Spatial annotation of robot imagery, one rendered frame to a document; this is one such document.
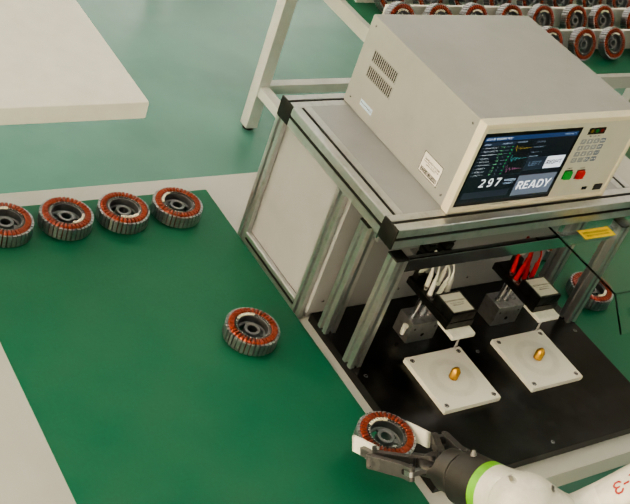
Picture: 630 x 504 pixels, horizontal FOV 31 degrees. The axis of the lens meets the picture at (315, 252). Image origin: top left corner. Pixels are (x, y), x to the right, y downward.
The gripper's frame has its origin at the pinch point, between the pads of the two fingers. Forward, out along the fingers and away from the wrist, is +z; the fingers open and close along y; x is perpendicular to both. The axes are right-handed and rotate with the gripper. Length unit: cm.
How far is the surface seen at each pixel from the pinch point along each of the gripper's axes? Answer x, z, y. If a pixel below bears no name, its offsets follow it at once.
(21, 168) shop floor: 24, 207, 12
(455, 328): 13.0, 12.2, 27.3
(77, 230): 32, 63, -30
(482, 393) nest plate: -0.6, 8.5, 31.7
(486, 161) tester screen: 48, 2, 25
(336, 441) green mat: -2.9, 9.9, -3.9
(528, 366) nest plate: 1.1, 11.8, 48.0
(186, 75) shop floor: 48, 252, 99
